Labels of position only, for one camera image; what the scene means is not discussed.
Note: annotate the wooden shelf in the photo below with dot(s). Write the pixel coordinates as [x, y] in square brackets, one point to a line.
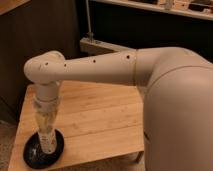
[164, 8]

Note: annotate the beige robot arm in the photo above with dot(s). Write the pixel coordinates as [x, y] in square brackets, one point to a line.
[177, 85]

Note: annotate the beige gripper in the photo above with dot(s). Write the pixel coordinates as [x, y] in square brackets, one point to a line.
[46, 99]

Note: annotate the clear plastic bottle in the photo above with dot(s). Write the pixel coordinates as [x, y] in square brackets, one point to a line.
[47, 135]

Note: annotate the beige bench frame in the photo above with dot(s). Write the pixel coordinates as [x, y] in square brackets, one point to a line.
[96, 47]

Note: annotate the metal pole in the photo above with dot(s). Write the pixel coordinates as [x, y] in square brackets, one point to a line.
[90, 32]

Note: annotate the wooden table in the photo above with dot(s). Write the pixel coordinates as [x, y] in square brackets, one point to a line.
[98, 121]

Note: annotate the black ceramic bowl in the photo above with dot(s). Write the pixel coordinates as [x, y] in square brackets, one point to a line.
[36, 158]

